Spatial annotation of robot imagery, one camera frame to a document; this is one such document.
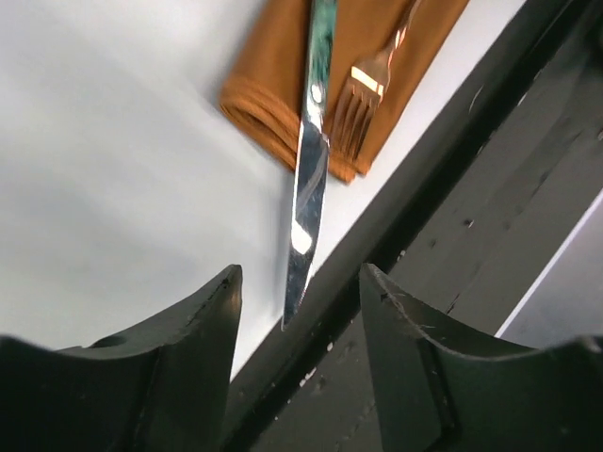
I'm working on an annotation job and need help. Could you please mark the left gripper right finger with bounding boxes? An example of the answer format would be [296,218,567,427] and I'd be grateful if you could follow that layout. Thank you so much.
[359,265,602,451]

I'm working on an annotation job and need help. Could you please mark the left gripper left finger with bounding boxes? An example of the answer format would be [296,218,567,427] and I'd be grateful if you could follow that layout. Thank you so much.
[1,265,242,451]

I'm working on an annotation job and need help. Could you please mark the orange cloth napkin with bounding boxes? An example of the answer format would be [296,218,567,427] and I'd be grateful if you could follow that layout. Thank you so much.
[219,0,472,184]

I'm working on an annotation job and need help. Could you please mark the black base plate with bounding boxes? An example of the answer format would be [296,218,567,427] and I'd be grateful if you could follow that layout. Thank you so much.
[220,1,602,451]

